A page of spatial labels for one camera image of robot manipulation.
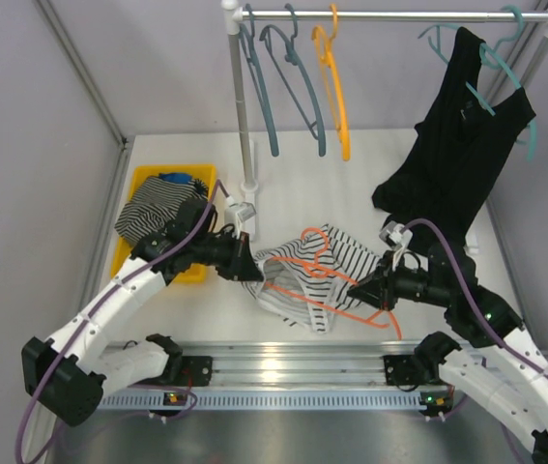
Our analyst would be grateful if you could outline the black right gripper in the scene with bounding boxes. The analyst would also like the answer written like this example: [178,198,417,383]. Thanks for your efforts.
[347,248,451,310]

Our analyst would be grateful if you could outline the white black striped tank top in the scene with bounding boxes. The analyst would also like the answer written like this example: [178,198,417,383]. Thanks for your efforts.
[242,222,384,334]

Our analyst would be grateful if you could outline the orange plastic hanger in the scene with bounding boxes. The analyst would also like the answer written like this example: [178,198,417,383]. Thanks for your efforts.
[263,226,404,340]

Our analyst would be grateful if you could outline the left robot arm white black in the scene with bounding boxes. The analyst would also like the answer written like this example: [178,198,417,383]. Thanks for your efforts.
[21,198,263,426]

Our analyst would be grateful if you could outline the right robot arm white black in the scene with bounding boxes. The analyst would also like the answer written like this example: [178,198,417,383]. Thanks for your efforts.
[348,244,548,463]

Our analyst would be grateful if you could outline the black tank top hanging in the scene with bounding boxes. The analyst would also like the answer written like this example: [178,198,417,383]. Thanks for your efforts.
[372,27,535,247]

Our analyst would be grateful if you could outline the grey-blue hanger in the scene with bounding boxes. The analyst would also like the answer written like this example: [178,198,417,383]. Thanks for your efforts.
[258,3,328,158]
[239,3,279,158]

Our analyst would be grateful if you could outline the grey-blue hanger outer left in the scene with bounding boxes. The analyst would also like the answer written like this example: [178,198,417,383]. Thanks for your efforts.
[239,3,279,158]

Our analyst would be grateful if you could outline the yellow plastic hanger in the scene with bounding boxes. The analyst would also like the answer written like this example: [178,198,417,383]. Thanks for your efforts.
[311,4,351,161]

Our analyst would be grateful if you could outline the teal plastic hanger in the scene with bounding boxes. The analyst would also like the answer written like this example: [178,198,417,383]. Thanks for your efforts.
[418,5,539,161]

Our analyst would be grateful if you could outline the yellow plastic bin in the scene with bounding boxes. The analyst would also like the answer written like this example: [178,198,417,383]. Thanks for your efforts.
[110,163,216,276]

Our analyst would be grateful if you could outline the blue garment in bin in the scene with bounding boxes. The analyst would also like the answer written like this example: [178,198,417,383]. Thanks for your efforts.
[158,172,193,185]

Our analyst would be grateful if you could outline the dark striped garment in bin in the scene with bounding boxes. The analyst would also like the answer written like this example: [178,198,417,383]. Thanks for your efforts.
[114,175,209,247]

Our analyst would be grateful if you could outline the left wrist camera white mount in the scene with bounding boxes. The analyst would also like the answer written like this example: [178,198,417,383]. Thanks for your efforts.
[224,195,256,239]

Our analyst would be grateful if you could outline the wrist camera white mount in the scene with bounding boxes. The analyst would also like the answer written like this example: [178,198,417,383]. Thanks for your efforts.
[224,195,256,239]
[379,221,413,269]

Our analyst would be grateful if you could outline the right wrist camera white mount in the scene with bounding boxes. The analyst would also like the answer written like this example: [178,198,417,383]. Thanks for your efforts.
[379,221,413,269]

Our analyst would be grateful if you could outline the aluminium rail base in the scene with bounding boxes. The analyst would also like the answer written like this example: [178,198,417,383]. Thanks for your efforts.
[103,340,548,388]

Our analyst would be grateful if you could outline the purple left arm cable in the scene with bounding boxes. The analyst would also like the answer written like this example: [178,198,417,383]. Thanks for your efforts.
[14,179,229,463]

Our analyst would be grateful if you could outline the white slotted cable duct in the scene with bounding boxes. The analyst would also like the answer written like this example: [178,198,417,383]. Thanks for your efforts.
[99,389,426,412]

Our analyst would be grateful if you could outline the white garment rack frame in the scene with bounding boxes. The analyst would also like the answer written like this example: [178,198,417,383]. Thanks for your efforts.
[220,0,548,255]

